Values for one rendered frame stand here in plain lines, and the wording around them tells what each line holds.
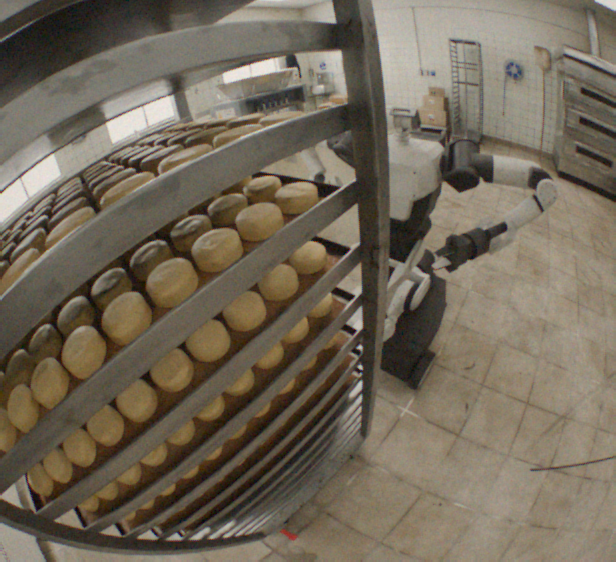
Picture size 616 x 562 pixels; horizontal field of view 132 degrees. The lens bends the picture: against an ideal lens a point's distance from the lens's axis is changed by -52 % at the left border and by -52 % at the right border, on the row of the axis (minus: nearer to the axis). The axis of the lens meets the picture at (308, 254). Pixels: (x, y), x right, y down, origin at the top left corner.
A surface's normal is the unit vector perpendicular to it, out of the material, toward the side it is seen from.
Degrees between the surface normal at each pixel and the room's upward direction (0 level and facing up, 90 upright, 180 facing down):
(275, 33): 90
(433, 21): 90
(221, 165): 90
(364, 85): 90
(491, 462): 0
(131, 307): 0
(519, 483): 0
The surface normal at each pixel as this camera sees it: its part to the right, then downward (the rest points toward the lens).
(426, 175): 0.04, 0.53
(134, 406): -0.15, -0.78
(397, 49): -0.65, 0.54
